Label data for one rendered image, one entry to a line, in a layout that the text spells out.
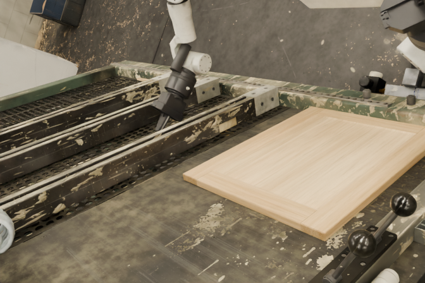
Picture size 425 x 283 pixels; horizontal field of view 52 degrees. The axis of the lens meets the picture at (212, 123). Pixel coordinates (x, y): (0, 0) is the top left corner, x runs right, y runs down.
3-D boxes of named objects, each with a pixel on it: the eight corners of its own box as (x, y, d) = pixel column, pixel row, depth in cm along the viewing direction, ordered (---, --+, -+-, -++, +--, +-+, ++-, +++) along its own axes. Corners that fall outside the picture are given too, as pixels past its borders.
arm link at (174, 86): (171, 120, 149) (185, 89, 151) (188, 124, 142) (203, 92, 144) (144, 104, 141) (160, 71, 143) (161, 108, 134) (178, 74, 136)
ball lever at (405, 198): (384, 246, 74) (425, 199, 66) (372, 258, 72) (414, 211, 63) (366, 230, 76) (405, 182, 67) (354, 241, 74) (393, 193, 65)
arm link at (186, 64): (179, 86, 150) (193, 57, 152) (202, 91, 143) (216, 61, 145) (159, 71, 141) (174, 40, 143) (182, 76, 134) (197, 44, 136)
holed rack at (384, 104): (392, 104, 130) (392, 102, 130) (387, 107, 128) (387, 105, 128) (114, 63, 249) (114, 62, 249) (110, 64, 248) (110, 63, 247)
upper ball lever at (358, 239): (345, 285, 67) (386, 239, 58) (331, 299, 65) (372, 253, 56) (326, 266, 69) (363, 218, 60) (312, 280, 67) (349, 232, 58)
